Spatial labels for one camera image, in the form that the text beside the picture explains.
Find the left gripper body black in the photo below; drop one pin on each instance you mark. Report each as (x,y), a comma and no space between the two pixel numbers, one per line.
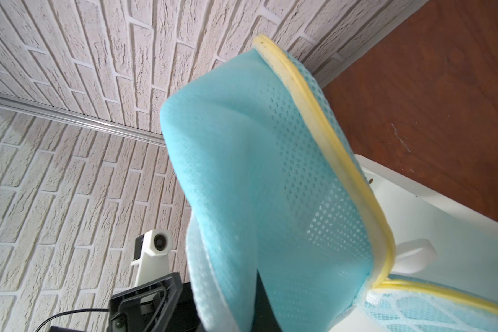
(165,304)

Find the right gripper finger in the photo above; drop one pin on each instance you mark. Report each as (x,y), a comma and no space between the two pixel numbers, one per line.
(264,319)

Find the teal mesh laundry bag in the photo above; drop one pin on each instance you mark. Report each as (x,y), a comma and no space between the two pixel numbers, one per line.
(275,189)

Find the white perforated plastic basket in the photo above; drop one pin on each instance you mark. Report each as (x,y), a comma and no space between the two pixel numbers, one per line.
(445,277)

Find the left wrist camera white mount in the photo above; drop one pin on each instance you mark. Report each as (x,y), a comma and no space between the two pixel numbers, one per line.
(151,256)

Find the left aluminium corner post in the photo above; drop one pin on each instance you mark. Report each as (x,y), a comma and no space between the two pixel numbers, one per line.
(80,120)

